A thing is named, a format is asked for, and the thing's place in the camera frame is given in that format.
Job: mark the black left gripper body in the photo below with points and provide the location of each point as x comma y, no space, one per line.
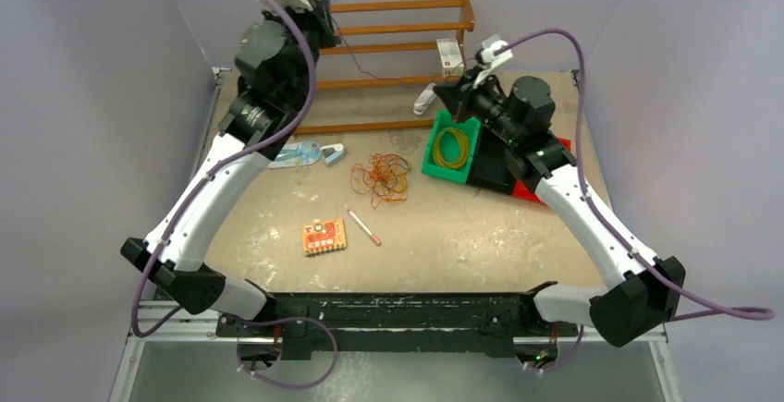
312,24

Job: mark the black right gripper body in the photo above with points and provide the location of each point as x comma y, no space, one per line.
478,101

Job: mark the green plastic bin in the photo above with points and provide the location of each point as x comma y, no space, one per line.
449,152

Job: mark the black plastic bin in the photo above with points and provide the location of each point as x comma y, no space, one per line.
488,168

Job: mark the red plastic bin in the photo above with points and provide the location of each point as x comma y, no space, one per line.
531,164

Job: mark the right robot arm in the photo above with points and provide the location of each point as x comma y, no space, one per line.
636,296

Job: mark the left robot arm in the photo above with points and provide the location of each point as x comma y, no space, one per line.
276,88

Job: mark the white stapler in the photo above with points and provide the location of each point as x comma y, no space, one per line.
424,100

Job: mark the white cardboard box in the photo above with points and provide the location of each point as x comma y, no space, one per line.
450,57

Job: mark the wooden shelf rack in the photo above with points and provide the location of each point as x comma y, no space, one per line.
464,23

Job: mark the blue toothbrush blister pack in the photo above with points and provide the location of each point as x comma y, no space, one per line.
299,154

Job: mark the red marker pen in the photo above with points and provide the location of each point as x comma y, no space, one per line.
364,228

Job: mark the orange snack packet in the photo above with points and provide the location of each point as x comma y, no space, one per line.
322,237

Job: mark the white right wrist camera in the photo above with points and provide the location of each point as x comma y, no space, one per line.
493,53

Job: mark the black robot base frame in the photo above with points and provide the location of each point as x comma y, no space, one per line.
496,324

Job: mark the aluminium rail frame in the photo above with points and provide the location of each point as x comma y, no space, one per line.
640,289

